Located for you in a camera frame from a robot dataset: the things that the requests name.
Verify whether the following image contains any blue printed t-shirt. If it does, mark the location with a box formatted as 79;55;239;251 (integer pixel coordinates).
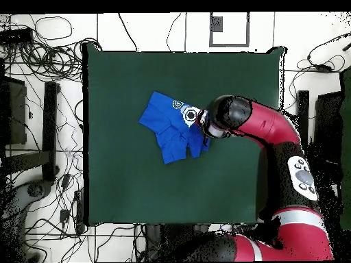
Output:
138;90;211;165

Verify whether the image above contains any dark square floor tag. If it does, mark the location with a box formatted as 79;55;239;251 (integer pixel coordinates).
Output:
210;16;223;32

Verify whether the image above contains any dark green table cloth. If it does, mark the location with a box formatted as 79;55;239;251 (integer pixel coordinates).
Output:
82;42;286;227

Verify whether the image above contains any black box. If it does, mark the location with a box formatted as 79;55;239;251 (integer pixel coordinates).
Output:
0;75;27;145
314;91;343;154

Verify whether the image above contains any green cloth on side table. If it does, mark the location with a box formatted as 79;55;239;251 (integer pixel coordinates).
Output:
339;68;351;231

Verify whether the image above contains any black power strip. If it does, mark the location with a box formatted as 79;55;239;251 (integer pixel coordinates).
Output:
73;188;84;234
0;27;34;45

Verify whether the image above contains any gray office chair base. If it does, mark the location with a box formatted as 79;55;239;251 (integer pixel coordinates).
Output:
0;179;54;220

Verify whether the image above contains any thin black cable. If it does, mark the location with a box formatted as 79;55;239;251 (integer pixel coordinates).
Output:
165;12;182;52
116;12;139;53

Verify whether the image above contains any black stand frame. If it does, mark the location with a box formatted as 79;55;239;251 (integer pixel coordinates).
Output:
297;90;311;151
5;81;60;183

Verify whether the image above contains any black cable with connector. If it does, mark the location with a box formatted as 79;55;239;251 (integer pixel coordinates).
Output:
297;32;351;73

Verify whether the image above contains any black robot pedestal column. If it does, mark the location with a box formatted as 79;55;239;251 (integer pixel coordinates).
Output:
143;223;193;262

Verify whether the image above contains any black cable tangle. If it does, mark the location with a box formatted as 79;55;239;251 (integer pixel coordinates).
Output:
0;14;102;83

